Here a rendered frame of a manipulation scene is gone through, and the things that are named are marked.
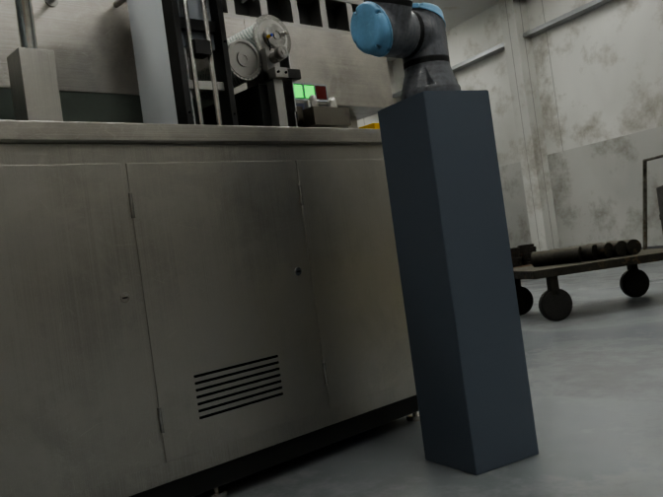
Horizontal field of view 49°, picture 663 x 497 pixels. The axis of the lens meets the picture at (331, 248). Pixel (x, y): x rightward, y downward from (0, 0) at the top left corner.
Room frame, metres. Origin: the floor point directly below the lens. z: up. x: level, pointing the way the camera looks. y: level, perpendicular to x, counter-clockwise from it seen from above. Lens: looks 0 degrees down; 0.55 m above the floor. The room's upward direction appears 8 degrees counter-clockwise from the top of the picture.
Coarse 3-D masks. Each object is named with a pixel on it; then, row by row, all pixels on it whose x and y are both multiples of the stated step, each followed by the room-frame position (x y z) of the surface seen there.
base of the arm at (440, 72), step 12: (420, 60) 1.75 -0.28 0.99; (432, 60) 1.75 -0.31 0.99; (444, 60) 1.76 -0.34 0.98; (408, 72) 1.77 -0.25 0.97; (420, 72) 1.75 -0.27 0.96; (432, 72) 1.74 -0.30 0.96; (444, 72) 1.75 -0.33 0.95; (408, 84) 1.76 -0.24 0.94; (420, 84) 1.74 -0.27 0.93; (432, 84) 1.73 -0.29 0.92; (444, 84) 1.73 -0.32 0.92; (456, 84) 1.76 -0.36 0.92; (408, 96) 1.76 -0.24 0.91
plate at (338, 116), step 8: (304, 112) 2.33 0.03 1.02; (312, 112) 2.30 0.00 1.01; (320, 112) 2.31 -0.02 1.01; (328, 112) 2.34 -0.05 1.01; (336, 112) 2.36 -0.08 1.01; (344, 112) 2.39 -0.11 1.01; (304, 120) 2.33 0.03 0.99; (312, 120) 2.31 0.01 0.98; (320, 120) 2.31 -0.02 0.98; (328, 120) 2.33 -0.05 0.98; (336, 120) 2.36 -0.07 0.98; (344, 120) 2.39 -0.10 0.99
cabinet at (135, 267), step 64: (0, 192) 1.41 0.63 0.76; (64, 192) 1.50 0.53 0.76; (128, 192) 1.60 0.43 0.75; (192, 192) 1.71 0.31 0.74; (256, 192) 1.83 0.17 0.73; (320, 192) 1.98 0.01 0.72; (384, 192) 2.15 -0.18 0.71; (0, 256) 1.40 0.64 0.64; (64, 256) 1.49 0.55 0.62; (128, 256) 1.58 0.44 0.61; (192, 256) 1.69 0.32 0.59; (256, 256) 1.81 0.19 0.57; (320, 256) 1.95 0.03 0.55; (384, 256) 2.12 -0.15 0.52; (0, 320) 1.39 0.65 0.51; (64, 320) 1.47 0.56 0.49; (128, 320) 1.57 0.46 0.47; (192, 320) 1.67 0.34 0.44; (256, 320) 1.79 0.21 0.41; (320, 320) 1.93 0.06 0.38; (384, 320) 2.10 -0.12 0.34; (0, 384) 1.38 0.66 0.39; (64, 384) 1.46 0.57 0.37; (128, 384) 1.55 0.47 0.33; (192, 384) 1.66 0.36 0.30; (256, 384) 1.78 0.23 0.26; (320, 384) 1.91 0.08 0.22; (384, 384) 2.07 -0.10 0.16; (0, 448) 1.37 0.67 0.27; (64, 448) 1.45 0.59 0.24; (128, 448) 1.54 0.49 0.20; (192, 448) 1.64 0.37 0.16; (256, 448) 1.76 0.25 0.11; (320, 448) 1.95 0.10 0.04
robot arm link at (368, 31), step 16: (368, 0) 1.66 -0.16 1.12; (384, 0) 1.64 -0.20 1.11; (400, 0) 1.64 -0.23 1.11; (352, 16) 1.69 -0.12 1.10; (368, 16) 1.65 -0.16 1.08; (384, 16) 1.63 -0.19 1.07; (400, 16) 1.66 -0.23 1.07; (416, 16) 1.72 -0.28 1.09; (352, 32) 1.70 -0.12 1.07; (368, 32) 1.66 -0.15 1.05; (384, 32) 1.64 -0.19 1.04; (400, 32) 1.67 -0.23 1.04; (416, 32) 1.70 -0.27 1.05; (368, 48) 1.68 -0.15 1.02; (384, 48) 1.67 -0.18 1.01; (400, 48) 1.70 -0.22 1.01
